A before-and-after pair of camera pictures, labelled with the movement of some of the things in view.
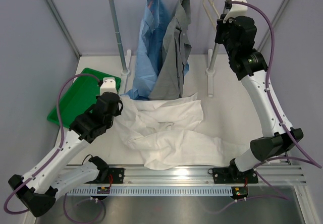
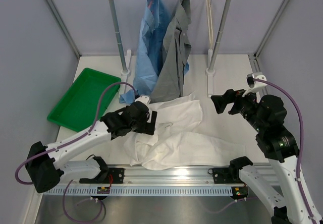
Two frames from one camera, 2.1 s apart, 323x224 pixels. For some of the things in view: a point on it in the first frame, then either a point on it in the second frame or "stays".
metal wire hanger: (213, 6) to (209, 17)
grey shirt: (176, 51) stays
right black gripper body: (223, 31) to (246, 105)
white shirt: (157, 129) stays
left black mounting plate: (117, 175) stays
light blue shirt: (159, 16) stays
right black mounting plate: (233, 175) stays
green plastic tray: (78, 94) stays
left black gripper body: (117, 113) to (140, 126)
